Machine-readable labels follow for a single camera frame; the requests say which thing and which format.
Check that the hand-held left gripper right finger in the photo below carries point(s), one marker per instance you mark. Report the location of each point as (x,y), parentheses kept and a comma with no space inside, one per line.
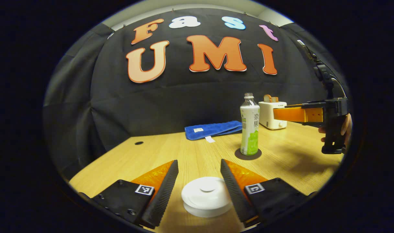
(235,194)

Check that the blue folded towel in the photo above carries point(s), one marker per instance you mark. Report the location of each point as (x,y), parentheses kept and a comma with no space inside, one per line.
(213,129)

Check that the toast slice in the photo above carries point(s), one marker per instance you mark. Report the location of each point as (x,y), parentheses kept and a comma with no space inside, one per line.
(275,99)
(267,98)

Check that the white toaster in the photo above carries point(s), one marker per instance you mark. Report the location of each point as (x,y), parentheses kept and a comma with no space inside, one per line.
(268,116)

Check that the dark round coaster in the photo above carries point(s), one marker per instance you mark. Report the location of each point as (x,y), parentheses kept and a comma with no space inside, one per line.
(239,155)

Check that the clear water bottle white label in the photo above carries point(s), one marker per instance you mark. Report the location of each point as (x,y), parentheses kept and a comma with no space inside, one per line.
(250,129)

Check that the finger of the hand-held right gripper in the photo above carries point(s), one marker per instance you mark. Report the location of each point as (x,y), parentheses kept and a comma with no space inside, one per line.
(294,115)

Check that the white teacup lid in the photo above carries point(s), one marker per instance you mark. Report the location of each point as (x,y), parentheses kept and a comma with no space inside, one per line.
(206,191)

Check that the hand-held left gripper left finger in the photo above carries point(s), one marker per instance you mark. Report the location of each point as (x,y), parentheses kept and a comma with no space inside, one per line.
(163,194)

